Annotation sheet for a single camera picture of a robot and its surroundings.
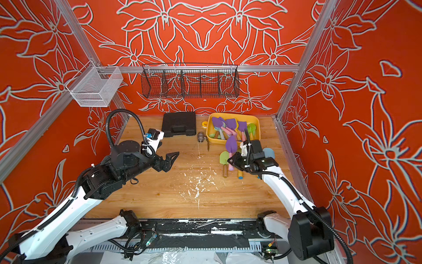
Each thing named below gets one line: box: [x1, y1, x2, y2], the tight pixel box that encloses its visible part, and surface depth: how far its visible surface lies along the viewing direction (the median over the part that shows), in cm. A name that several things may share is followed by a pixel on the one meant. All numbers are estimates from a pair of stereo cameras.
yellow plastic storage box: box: [206, 112, 262, 145], surface depth 112 cm
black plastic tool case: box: [162, 111, 197, 137], surface depth 115 cm
